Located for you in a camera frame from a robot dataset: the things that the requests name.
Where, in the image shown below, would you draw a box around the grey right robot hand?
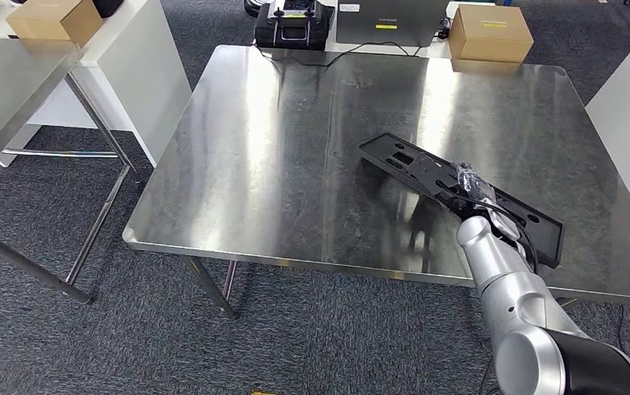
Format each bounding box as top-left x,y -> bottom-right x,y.
453,160 -> 500,209

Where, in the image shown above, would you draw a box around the black plastic plate bracket part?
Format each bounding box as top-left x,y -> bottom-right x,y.
359,132 -> 566,269

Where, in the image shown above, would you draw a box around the steel workbench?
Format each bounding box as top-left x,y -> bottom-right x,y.
122,44 -> 630,321

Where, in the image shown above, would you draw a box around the brown cardboard box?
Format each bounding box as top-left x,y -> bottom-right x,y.
448,4 -> 535,64
5,0 -> 105,49

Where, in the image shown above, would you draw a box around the black equipment case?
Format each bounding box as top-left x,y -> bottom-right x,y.
254,0 -> 337,52

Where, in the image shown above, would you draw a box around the black object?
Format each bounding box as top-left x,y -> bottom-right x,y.
91,0 -> 126,19

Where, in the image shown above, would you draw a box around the steel table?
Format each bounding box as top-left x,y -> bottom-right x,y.
0,36 -> 144,305

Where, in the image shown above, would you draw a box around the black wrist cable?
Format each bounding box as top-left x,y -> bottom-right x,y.
436,182 -> 539,274

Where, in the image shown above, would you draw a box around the black power cable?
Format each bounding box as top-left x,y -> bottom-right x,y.
251,40 -> 425,69

